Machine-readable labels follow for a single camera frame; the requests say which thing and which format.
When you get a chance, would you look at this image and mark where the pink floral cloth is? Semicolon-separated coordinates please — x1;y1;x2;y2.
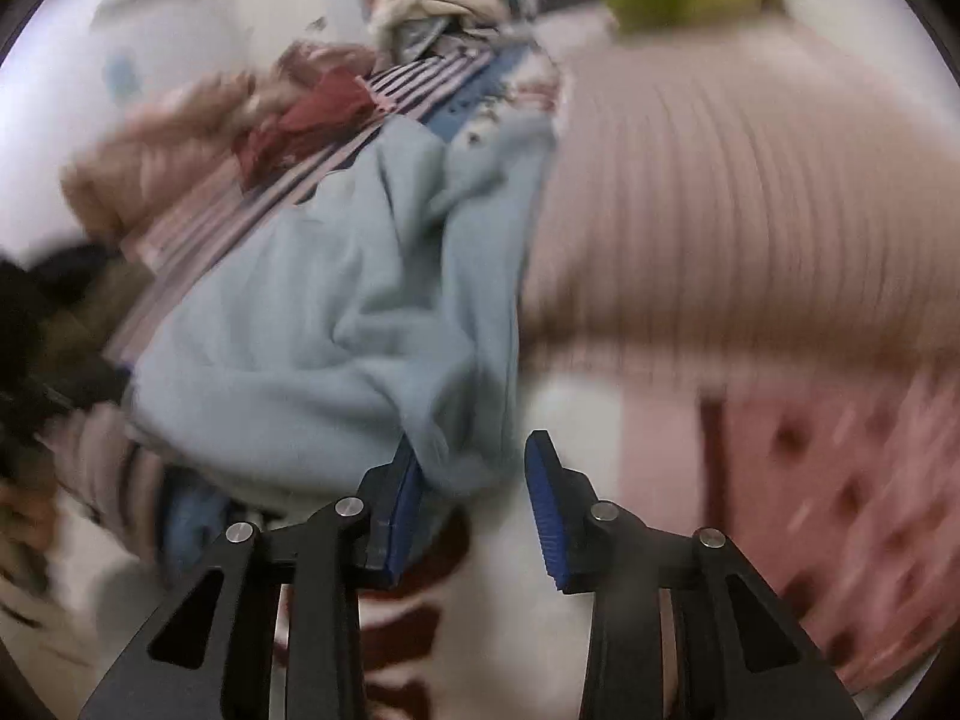
274;41;376;83

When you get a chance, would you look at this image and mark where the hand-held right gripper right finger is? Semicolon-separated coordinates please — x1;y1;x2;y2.
523;430;863;720

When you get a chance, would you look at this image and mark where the beige striped pillow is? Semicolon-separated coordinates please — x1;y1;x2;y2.
521;15;960;398

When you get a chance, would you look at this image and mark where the blue wall poster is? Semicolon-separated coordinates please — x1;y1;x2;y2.
105;52;140;98

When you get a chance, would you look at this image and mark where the light blue hoodie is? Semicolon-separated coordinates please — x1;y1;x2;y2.
124;116;560;511

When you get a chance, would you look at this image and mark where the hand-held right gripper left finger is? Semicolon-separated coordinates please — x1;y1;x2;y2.
79;439;425;720

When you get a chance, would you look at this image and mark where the pile of pale clothes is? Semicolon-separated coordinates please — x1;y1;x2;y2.
367;0;518;61

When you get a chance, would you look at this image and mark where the red garment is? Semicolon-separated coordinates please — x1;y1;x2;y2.
236;67;376;188

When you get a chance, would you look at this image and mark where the beige duvet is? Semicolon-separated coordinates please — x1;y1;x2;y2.
60;71;260;241

